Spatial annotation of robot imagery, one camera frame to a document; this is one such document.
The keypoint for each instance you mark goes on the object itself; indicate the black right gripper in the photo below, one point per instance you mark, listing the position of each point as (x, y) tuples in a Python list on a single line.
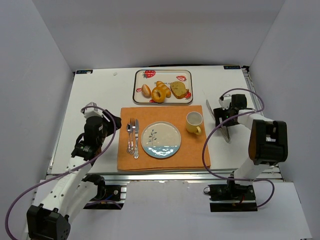
[(221, 118)]

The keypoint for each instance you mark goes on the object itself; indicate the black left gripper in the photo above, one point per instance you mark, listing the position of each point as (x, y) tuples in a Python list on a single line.
[(109, 122)]

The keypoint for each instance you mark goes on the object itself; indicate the metal food tongs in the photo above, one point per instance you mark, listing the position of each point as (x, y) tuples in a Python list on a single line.
[(223, 129)]

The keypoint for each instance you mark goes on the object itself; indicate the golden bagel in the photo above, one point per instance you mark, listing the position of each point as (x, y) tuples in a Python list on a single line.
[(158, 95)]

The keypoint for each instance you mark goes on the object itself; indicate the striped long bread roll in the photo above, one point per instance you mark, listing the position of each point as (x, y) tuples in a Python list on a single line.
[(167, 90)]

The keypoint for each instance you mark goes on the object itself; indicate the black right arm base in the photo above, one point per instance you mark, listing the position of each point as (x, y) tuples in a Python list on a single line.
[(224, 198)]

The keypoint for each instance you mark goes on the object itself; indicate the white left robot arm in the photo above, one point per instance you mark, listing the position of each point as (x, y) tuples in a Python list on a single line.
[(51, 219)]

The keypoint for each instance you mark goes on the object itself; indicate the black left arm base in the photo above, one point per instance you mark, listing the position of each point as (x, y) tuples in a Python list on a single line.
[(107, 197)]

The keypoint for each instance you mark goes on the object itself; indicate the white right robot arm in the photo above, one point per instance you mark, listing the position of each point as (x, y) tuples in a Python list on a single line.
[(268, 142)]

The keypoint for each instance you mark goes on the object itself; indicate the small sesame bread roll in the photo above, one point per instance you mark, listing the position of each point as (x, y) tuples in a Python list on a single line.
[(146, 91)]

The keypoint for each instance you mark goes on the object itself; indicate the brown bread slice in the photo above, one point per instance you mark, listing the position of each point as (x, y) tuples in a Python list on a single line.
[(179, 89)]

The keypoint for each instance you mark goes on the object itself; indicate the silver spoon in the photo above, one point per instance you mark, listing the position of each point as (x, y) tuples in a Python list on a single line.
[(129, 131)]

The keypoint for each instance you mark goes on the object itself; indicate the silver fork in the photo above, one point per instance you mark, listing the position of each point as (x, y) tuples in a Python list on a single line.
[(132, 127)]

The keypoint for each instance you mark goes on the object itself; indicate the yellow mug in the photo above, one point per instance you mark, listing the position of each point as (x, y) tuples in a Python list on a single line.
[(193, 122)]

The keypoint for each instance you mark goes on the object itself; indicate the silver table knife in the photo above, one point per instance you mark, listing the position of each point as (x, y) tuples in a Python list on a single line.
[(136, 148)]

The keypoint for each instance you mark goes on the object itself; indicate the orange cloth placemat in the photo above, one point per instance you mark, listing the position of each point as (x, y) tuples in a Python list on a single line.
[(189, 155)]

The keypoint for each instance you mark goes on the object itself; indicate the round plate with blue rim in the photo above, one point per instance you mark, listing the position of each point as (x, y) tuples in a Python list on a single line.
[(161, 140)]

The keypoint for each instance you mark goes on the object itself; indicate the strawberry pattern rectangular tray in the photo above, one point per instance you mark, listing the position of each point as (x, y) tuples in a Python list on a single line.
[(151, 76)]

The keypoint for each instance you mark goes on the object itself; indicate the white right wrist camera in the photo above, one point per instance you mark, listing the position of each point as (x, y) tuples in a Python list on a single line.
[(225, 101)]

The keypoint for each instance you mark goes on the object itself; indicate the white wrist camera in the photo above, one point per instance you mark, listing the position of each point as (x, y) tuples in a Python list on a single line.
[(225, 101), (91, 110)]

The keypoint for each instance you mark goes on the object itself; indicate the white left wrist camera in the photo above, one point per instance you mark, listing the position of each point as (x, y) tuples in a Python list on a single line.
[(91, 110)]

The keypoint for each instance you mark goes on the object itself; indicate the aluminium table frame rail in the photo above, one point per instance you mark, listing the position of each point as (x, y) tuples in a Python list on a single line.
[(189, 175)]

